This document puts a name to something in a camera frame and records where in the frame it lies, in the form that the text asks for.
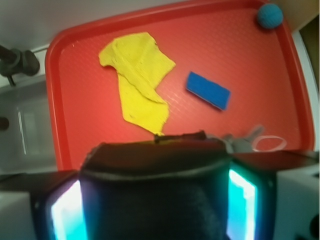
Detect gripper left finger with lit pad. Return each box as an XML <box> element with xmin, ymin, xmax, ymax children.
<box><xmin>0</xmin><ymin>170</ymin><xmax>88</xmax><ymax>240</ymax></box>

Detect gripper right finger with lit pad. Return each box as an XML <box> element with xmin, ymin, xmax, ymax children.
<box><xmin>226</xmin><ymin>150</ymin><xmax>320</xmax><ymax>240</ymax></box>

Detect black box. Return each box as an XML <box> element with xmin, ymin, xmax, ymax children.
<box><xmin>79</xmin><ymin>131</ymin><xmax>231</xmax><ymax>240</ymax></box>

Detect grey sink basin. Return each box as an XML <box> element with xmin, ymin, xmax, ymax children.
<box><xmin>0</xmin><ymin>75</ymin><xmax>57</xmax><ymax>174</ymax></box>

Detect grey plush bunny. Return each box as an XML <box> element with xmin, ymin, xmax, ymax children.
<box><xmin>207</xmin><ymin>124</ymin><xmax>288</xmax><ymax>154</ymax></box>

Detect blue sponge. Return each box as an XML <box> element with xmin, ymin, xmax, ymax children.
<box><xmin>186</xmin><ymin>72</ymin><xmax>231</xmax><ymax>111</ymax></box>

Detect red plastic tray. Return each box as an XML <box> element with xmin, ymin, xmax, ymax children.
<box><xmin>45</xmin><ymin>0</ymin><xmax>316</xmax><ymax>171</ymax></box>

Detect grey faucet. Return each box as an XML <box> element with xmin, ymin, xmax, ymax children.
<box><xmin>0</xmin><ymin>45</ymin><xmax>40</xmax><ymax>87</ymax></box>

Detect yellow cloth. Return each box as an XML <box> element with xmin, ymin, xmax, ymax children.
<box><xmin>98</xmin><ymin>32</ymin><xmax>176</xmax><ymax>136</ymax></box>

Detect blue knitted ball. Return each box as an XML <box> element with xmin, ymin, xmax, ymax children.
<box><xmin>256</xmin><ymin>3</ymin><xmax>284</xmax><ymax>29</ymax></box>

